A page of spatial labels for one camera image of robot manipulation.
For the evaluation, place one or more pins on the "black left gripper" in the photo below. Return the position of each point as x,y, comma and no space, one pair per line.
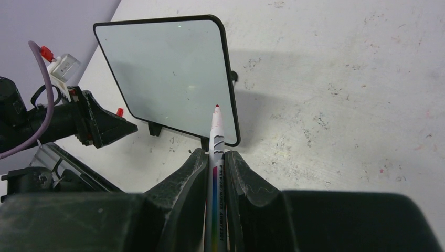
95,125

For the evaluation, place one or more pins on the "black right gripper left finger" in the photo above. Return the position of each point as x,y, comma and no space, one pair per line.
168,217

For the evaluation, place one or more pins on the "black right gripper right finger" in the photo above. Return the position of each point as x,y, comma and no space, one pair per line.
263,218

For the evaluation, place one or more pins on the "red marker cap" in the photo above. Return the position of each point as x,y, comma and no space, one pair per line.
120,112

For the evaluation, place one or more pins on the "red capped whiteboard marker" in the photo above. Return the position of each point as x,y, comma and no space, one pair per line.
215,236

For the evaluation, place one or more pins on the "black framed small whiteboard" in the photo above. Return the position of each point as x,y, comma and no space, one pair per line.
173,72

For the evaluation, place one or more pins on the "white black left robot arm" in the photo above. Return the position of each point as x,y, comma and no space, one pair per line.
18,124

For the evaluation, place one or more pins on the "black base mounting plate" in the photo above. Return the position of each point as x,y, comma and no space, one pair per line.
54,170

